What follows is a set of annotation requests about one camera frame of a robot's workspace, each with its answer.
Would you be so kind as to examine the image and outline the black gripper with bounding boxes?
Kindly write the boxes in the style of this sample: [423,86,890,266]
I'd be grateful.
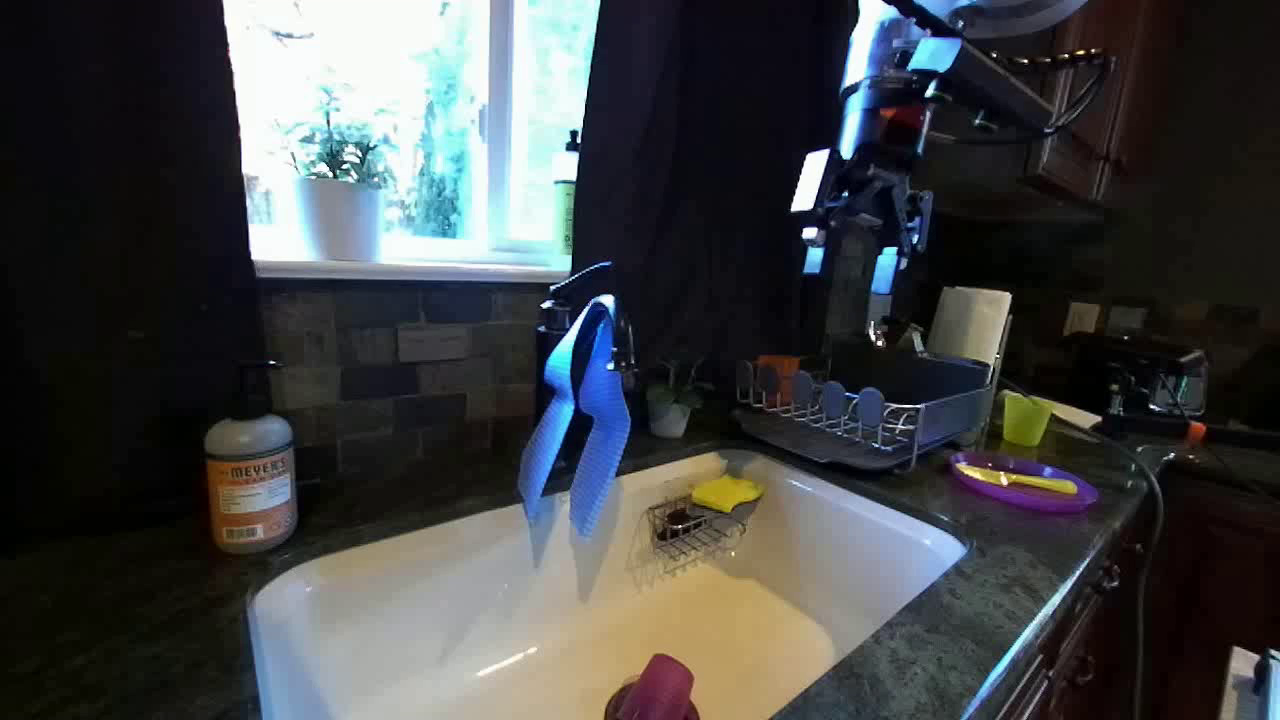
[792,139,939,307]

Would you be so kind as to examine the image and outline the orange plastic cup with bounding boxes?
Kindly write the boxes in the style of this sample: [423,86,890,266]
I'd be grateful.
[756,354,804,406]

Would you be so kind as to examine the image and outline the green plastic cup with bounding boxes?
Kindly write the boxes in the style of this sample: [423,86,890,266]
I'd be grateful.
[999,387,1055,451]

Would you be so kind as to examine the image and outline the white ceramic sink basin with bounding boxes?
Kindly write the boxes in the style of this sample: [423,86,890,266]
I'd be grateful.
[244,449,970,720]

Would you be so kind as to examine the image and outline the purple plastic cup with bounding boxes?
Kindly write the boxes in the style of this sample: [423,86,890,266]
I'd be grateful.
[601,651,703,720]

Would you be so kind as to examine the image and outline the grey dish drying rack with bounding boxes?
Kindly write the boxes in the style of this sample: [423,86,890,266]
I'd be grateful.
[731,342,999,477]

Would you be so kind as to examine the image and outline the white paper towel roll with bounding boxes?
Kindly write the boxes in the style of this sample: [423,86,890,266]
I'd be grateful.
[925,280,1017,372]

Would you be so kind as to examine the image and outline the dark curtain narrow panel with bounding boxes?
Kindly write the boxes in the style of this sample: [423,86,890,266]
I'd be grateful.
[573,0,857,394]

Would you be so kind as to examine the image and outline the small plant in white pot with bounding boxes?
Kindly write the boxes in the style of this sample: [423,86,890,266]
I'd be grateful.
[641,354,714,443]

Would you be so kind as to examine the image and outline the yellow sponge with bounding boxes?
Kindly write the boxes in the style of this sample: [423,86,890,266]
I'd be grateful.
[688,472,766,522]

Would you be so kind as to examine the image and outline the white folded paper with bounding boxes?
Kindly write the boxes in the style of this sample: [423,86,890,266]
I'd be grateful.
[1037,394,1106,437]

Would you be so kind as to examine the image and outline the yellow plastic utensil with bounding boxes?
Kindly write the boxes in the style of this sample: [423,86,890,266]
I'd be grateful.
[952,455,1082,502]

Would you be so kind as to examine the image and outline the dark kitchen faucet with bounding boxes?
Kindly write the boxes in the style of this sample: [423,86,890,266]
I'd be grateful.
[531,257,641,443]

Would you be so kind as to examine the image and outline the green bottle on windowsill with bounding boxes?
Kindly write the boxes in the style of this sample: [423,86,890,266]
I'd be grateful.
[548,124,585,260]

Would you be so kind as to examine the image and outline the purple plastic plate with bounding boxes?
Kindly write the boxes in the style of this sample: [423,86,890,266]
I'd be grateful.
[943,449,1103,522]

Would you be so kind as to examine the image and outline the dark countertop appliance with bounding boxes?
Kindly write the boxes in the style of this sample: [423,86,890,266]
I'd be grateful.
[1063,332,1217,431]

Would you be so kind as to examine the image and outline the white framed window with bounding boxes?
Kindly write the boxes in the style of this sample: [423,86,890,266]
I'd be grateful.
[216,0,602,290]

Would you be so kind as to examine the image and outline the dark wooden base cabinet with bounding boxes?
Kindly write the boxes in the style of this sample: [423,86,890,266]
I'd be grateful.
[992,472,1280,720]

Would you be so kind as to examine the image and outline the potted plant in white pot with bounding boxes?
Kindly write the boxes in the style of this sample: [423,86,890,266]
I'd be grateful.
[279,86,402,266]

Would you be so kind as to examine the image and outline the white hanging towel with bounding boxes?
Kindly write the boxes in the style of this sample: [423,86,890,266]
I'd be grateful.
[1217,643,1280,720]

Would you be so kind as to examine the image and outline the amber soap pump bottle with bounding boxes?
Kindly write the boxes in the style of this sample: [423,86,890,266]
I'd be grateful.
[200,355,299,562]

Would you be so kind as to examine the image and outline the dark curtain wide panel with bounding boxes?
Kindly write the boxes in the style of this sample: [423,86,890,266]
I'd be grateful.
[0,0,266,554]

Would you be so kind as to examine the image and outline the white wall outlet plate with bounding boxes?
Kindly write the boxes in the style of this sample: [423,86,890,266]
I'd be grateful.
[1058,296,1106,342]
[1103,300,1150,342]

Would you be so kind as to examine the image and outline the wire sponge caddy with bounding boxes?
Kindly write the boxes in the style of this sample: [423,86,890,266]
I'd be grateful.
[642,486,764,571]

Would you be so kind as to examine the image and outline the black hanging cable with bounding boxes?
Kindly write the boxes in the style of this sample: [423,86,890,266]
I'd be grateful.
[1124,443,1172,720]

